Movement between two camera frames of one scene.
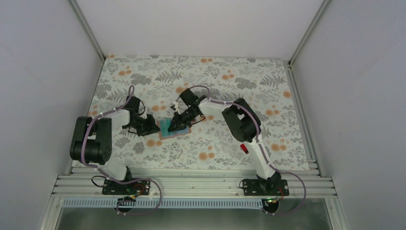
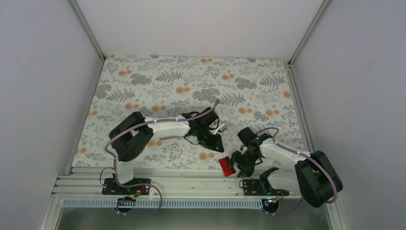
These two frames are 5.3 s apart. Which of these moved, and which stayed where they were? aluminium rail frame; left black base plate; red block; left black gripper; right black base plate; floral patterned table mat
Moved: red block; left black gripper
Stayed: floral patterned table mat; right black base plate; aluminium rail frame; left black base plate
